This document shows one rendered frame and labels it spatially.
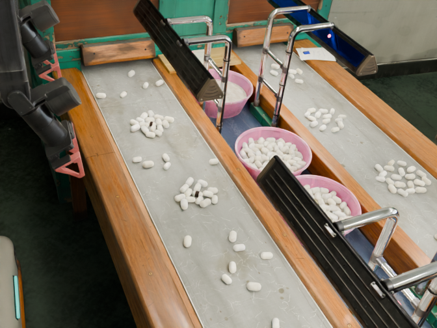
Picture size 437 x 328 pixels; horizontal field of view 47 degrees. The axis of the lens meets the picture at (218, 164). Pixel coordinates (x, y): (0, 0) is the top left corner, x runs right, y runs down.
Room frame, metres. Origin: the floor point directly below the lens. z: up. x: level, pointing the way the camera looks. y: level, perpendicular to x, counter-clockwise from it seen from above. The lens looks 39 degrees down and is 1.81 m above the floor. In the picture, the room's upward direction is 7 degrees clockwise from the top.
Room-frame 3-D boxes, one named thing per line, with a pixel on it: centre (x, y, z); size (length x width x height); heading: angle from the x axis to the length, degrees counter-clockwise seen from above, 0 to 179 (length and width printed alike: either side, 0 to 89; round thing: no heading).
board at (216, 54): (1.97, 0.14, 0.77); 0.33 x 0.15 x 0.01; 119
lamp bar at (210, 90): (1.49, 0.19, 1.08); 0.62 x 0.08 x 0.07; 29
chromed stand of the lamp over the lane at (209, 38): (1.53, 0.12, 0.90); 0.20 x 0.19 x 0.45; 29
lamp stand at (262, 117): (1.72, -0.23, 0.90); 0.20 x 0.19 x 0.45; 29
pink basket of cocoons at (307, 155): (1.39, -0.18, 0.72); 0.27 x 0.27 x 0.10
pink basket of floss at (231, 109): (1.78, 0.03, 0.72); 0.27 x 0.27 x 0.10
